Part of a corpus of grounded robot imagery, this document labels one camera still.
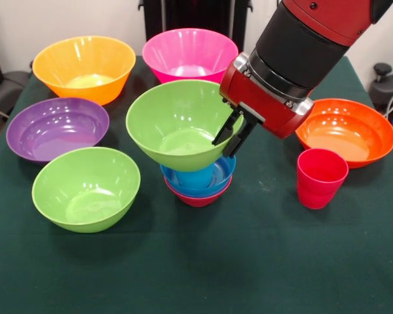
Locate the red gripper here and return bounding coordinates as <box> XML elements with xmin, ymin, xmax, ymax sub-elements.
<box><xmin>212</xmin><ymin>62</ymin><xmax>311</xmax><ymax>158</ymax></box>

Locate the small blue plastic bowl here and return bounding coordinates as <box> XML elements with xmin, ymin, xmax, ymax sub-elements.
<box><xmin>160</xmin><ymin>155</ymin><xmax>237</xmax><ymax>198</ymax></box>

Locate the blue plastic cup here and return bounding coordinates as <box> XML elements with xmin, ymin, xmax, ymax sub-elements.
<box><xmin>176</xmin><ymin>165</ymin><xmax>214</xmax><ymax>190</ymax></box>

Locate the light green plastic bowl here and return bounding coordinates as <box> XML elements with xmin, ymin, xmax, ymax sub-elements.
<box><xmin>31</xmin><ymin>146</ymin><xmax>141</xmax><ymax>234</ymax></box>
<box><xmin>125</xmin><ymin>79</ymin><xmax>245</xmax><ymax>173</ymax></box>

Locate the small red plastic bowl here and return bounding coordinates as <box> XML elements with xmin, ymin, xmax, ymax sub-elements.
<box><xmin>164</xmin><ymin>175</ymin><xmax>233</xmax><ymax>208</ymax></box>

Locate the large pink plastic bowl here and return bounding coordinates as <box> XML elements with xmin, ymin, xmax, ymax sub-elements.
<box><xmin>141</xmin><ymin>27</ymin><xmax>239</xmax><ymax>84</ymax></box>

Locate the red plastic cup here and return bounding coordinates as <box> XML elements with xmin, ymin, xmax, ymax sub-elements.
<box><xmin>296</xmin><ymin>147</ymin><xmax>350</xmax><ymax>210</ymax></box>

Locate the shallow orange plastic bowl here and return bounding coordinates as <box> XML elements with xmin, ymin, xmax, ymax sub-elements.
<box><xmin>295</xmin><ymin>98</ymin><xmax>393</xmax><ymax>169</ymax></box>

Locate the dark green table cloth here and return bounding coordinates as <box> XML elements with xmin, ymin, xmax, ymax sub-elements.
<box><xmin>0</xmin><ymin>54</ymin><xmax>393</xmax><ymax>314</ymax></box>

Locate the black floor stand base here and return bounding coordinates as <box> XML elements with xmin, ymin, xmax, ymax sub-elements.
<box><xmin>369</xmin><ymin>63</ymin><xmax>393</xmax><ymax>114</ymax></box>

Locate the large yellow-orange plastic bowl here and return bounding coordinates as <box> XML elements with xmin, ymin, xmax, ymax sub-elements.
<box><xmin>31</xmin><ymin>35</ymin><xmax>137</xmax><ymax>107</ymax></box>

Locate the shallow purple plastic bowl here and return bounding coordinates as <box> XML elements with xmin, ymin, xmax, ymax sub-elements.
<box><xmin>6</xmin><ymin>97</ymin><xmax>110</xmax><ymax>164</ymax></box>

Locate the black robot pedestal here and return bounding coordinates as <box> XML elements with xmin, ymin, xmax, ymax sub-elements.
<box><xmin>143</xmin><ymin>0</ymin><xmax>250</xmax><ymax>53</ymax></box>

